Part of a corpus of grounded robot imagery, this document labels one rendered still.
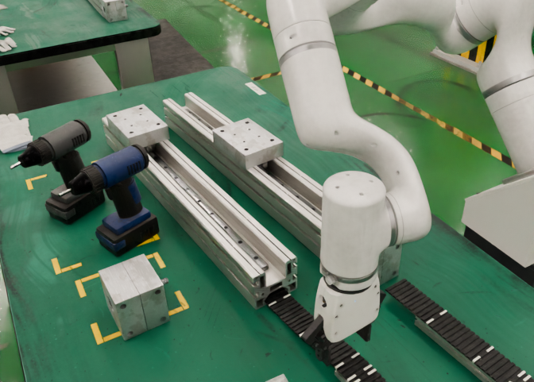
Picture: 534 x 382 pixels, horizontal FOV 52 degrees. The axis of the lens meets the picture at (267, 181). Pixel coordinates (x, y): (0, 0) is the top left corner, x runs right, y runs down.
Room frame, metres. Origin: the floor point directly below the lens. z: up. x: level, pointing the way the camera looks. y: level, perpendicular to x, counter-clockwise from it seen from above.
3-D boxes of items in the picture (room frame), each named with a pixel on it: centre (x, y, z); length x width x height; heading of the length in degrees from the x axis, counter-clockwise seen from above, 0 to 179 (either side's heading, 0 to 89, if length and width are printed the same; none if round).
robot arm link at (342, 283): (0.60, -0.11, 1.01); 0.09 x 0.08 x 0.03; 123
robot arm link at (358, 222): (0.61, -0.12, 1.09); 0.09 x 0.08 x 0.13; 104
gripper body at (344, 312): (0.61, -0.12, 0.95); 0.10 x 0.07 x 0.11; 123
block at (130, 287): (0.75, 0.25, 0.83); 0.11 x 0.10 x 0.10; 120
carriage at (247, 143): (1.21, 0.05, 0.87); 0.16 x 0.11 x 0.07; 33
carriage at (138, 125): (1.32, 0.34, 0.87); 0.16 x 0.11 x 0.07; 33
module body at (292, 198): (1.21, 0.05, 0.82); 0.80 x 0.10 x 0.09; 33
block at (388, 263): (0.84, -0.20, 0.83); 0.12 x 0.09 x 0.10; 123
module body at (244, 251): (1.11, 0.21, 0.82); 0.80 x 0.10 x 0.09; 33
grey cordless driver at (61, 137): (1.07, 0.48, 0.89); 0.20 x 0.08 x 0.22; 145
